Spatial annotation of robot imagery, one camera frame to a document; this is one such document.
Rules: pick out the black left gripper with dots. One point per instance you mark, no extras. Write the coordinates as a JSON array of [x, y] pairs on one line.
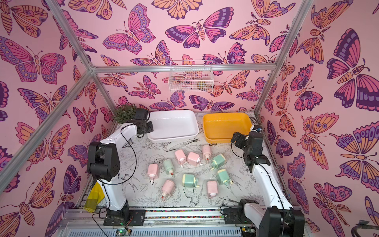
[[151, 130]]

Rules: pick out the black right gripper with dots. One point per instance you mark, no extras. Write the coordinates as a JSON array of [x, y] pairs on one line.
[[238, 139]]

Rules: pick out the pink sharpener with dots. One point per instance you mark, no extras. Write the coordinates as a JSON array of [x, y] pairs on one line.
[[153, 172], [206, 153], [194, 159], [212, 188], [180, 157], [168, 189]]

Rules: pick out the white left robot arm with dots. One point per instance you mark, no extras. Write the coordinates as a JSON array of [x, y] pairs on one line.
[[103, 159]]

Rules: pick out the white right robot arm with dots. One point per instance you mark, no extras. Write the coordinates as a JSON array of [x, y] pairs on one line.
[[276, 217]]

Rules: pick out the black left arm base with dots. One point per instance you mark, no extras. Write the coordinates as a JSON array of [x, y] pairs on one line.
[[125, 217]]

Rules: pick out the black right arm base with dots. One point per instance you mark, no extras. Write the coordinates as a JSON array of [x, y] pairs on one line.
[[235, 214]]

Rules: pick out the white plastic storage box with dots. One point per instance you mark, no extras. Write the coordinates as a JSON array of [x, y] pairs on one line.
[[175, 125]]

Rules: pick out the yellow plastic storage box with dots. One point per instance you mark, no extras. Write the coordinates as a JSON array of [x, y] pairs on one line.
[[219, 128]]

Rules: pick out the green leafy plant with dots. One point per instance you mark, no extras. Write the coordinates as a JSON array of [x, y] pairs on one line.
[[124, 113]]

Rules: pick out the green sharpener upper right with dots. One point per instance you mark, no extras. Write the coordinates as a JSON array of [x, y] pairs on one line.
[[218, 161]]

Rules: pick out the green sharpener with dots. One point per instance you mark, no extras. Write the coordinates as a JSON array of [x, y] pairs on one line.
[[169, 167], [218, 161], [190, 181], [223, 177]]

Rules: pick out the green sharpener lower right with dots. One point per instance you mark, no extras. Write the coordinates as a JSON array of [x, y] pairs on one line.
[[223, 177]]

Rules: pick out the green sharpener left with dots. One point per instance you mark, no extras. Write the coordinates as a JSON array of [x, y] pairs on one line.
[[169, 167]]

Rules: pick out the green sharpener lower centre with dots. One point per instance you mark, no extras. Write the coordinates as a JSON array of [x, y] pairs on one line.
[[190, 181]]

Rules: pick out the yellow rubber glove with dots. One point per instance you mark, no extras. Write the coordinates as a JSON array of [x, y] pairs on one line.
[[95, 196]]

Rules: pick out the green circuit board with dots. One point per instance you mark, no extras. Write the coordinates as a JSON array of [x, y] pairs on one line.
[[123, 232]]

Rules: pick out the white wire basket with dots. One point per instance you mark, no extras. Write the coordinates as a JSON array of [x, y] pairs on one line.
[[190, 77]]

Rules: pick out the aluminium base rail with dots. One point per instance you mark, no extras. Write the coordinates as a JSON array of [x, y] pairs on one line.
[[159, 222]]

